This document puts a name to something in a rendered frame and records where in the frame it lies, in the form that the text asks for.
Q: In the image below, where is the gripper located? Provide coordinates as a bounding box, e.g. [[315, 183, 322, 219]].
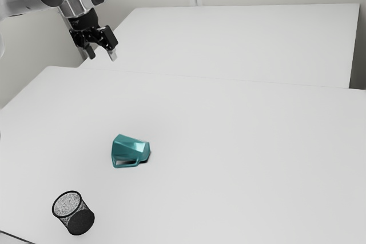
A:
[[67, 8, 119, 62]]

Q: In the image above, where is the teal faceted mug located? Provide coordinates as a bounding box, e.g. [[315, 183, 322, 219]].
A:
[[110, 133, 152, 169]]

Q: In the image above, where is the black mesh pen holder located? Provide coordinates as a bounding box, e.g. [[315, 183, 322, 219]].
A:
[[51, 190, 96, 237]]

